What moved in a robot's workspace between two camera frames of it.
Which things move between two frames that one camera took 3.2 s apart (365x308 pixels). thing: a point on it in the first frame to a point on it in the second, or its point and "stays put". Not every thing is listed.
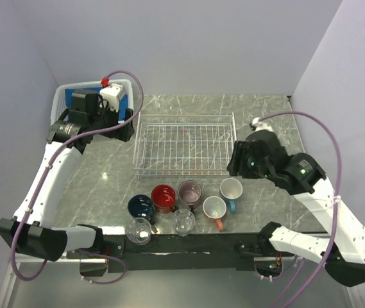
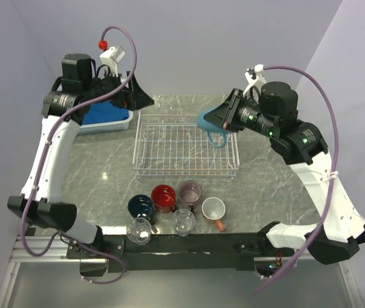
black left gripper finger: (126, 131) to (136, 97)
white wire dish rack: (183, 144) stays put
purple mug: (189, 194) stays put
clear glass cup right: (183, 222) stays put
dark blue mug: (141, 206) stays put
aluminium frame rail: (16, 262) stays put
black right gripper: (240, 151) to (222, 115)
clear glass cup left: (138, 231) stays put
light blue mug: (231, 189) to (209, 127)
